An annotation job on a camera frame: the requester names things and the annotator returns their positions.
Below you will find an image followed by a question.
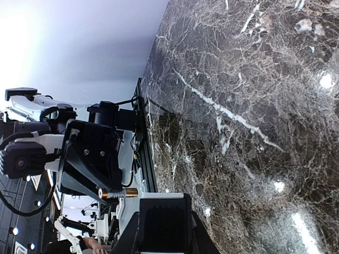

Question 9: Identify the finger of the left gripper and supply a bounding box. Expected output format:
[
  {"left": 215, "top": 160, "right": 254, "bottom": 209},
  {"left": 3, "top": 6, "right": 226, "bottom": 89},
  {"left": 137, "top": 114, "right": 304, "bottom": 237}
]
[{"left": 57, "top": 153, "right": 123, "bottom": 204}]

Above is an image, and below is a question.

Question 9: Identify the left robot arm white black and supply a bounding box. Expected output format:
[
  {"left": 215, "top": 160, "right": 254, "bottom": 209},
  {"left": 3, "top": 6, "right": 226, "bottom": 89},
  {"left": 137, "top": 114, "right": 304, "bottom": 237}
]
[{"left": 1, "top": 88, "right": 135, "bottom": 205}]

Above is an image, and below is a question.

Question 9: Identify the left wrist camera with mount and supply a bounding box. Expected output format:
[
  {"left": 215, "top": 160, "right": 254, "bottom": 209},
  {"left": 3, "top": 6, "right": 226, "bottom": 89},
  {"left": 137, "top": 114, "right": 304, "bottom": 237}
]
[{"left": 1, "top": 131, "right": 64, "bottom": 179}]

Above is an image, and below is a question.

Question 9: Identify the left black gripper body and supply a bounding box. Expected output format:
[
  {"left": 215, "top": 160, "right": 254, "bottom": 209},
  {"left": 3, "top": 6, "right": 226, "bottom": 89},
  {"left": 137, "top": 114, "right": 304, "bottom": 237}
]
[{"left": 63, "top": 120, "right": 123, "bottom": 169}]

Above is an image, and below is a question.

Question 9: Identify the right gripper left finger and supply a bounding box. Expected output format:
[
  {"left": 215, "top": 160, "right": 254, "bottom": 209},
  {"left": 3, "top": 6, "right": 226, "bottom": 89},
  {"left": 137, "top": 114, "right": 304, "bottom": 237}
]
[{"left": 110, "top": 212, "right": 140, "bottom": 254}]

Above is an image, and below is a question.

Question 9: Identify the person's hand in background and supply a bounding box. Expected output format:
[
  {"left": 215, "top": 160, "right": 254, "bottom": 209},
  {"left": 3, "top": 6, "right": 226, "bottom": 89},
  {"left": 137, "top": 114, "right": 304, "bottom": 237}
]
[{"left": 83, "top": 238, "right": 108, "bottom": 254}]

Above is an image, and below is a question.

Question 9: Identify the white remote control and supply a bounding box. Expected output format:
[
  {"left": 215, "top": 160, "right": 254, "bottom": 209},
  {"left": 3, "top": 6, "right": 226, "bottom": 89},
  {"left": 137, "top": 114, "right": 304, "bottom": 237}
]
[{"left": 138, "top": 193, "right": 192, "bottom": 253}]

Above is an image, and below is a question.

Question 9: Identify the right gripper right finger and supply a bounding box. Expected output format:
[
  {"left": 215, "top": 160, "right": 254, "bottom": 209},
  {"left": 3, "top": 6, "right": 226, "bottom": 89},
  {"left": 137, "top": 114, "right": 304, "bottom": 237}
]
[{"left": 192, "top": 211, "right": 220, "bottom": 254}]

